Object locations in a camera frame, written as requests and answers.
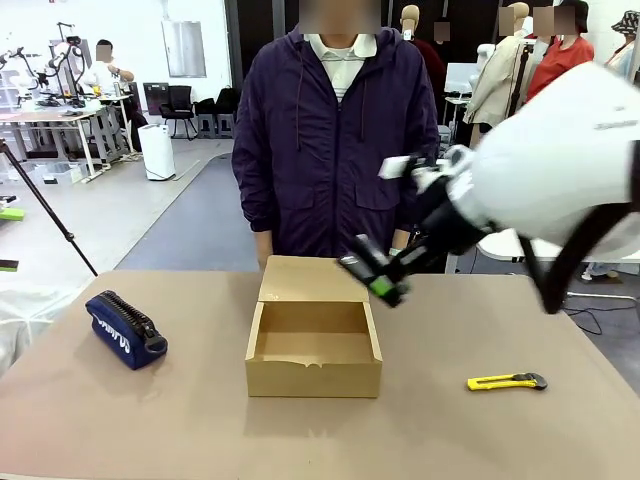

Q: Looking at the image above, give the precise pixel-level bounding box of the person's left hand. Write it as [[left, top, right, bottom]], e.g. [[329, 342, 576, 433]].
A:
[[393, 229, 419, 257]]

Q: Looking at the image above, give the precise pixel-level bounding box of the person in purple jacket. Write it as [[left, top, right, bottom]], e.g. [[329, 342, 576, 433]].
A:
[[230, 19, 442, 274]]

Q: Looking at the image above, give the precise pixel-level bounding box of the black office chair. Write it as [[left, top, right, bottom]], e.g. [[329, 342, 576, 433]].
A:
[[159, 84, 198, 140]]

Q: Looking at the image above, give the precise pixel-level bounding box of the white plastic cover sheet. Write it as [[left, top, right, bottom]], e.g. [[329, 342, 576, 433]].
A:
[[0, 285, 69, 379]]

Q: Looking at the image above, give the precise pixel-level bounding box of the white table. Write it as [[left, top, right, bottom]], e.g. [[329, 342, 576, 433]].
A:
[[475, 228, 640, 304]]

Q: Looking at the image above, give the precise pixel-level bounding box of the white wall panel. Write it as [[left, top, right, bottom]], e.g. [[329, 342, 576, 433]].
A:
[[160, 19, 208, 79]]

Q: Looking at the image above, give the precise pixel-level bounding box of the mannequin in dark red top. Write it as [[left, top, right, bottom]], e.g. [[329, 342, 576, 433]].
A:
[[399, 4, 447, 121]]

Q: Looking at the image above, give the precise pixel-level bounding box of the grey workshop desk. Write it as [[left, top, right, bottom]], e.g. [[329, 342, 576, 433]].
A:
[[0, 107, 104, 181]]

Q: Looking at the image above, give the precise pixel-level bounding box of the yellow black utility knife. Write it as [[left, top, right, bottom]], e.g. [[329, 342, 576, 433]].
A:
[[466, 371, 549, 393]]

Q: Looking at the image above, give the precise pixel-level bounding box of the navy blue zipper pencil case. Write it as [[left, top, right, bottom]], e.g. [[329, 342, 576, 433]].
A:
[[84, 289, 169, 372]]

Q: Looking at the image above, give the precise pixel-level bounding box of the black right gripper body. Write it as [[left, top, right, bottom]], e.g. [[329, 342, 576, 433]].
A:
[[413, 187, 497, 262]]

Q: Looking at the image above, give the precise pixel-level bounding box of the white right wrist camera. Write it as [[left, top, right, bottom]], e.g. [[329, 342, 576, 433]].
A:
[[377, 155, 417, 182]]

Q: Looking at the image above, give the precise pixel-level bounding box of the person's right hand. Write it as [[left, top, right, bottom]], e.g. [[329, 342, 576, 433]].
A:
[[255, 231, 275, 270]]

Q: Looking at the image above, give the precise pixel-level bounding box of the brown cardboard box with lid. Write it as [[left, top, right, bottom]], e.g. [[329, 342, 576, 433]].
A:
[[244, 254, 385, 400]]

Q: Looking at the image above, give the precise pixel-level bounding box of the black tripod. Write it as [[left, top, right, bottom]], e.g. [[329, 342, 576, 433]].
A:
[[0, 138, 100, 278]]

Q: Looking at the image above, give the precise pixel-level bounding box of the mannequin with bucket hat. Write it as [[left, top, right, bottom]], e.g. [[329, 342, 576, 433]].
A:
[[603, 12, 640, 84]]

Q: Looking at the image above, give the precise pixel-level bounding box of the black floor cable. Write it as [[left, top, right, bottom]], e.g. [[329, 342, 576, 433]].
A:
[[563, 298, 607, 337]]

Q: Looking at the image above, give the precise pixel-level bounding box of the black backpack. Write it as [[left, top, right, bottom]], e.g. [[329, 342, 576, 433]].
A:
[[215, 86, 237, 117]]

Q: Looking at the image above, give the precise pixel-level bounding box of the mannequin in beige coat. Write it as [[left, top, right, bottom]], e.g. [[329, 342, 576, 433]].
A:
[[461, 1, 534, 137]]

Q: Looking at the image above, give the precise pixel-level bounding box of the seated person in white shirt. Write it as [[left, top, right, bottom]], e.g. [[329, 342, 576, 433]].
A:
[[81, 38, 137, 99]]

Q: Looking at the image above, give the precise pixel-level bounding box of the white air purifier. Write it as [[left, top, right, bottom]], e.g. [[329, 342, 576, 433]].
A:
[[136, 123, 178, 182]]

